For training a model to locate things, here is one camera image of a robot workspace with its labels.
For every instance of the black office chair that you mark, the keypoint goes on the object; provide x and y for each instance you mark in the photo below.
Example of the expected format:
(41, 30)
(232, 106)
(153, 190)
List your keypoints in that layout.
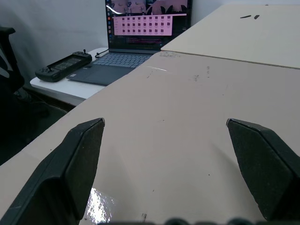
(14, 100)

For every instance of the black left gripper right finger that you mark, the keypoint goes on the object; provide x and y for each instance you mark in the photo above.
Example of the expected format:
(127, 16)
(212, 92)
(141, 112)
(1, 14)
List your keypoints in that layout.
(264, 168)

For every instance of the black handheld game controller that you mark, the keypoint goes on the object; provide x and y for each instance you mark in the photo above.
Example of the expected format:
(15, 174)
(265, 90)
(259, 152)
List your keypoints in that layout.
(63, 66)

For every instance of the white side table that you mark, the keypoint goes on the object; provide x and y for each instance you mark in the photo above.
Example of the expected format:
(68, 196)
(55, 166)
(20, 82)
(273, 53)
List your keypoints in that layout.
(70, 89)

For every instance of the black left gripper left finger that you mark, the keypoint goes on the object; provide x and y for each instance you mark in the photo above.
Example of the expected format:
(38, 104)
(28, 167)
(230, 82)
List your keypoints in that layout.
(58, 173)

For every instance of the grey open laptop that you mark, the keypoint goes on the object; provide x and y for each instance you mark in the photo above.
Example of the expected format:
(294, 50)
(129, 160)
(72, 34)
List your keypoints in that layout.
(131, 44)

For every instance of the beige adjoining table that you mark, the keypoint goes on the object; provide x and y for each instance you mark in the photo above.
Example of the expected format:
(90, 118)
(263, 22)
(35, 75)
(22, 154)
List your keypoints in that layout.
(239, 35)

